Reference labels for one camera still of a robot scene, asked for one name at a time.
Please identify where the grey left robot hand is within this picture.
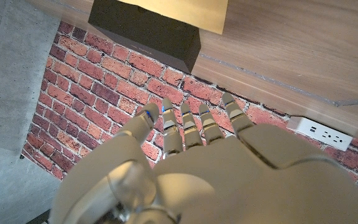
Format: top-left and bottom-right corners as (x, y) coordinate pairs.
(48, 92), (358, 224)

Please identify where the yellow manila envelope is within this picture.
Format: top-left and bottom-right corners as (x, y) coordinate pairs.
(116, 0), (229, 35)

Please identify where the black rectangular box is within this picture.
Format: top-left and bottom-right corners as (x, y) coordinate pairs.
(88, 0), (202, 75)

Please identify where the white power strip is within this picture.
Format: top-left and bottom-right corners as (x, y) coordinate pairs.
(286, 116), (354, 152)

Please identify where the printed brick backdrop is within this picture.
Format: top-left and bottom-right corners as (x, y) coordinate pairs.
(20, 20), (358, 195)

